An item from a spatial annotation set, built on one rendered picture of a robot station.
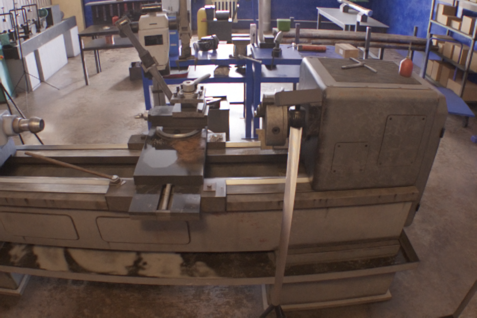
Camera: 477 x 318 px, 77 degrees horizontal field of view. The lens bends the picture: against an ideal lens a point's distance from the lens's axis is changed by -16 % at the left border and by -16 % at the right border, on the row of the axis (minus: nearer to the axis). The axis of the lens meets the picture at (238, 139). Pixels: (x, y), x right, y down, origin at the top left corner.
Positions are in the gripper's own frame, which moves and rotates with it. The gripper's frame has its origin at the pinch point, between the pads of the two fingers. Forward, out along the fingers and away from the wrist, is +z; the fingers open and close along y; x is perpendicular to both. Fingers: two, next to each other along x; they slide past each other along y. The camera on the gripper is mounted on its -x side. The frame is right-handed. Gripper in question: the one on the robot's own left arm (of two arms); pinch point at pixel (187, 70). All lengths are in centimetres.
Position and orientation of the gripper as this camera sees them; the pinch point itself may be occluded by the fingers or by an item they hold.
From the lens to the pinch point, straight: 221.7
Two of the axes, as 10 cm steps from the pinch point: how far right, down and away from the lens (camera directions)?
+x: -1.6, 0.1, 9.9
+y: 9.8, -0.9, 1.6
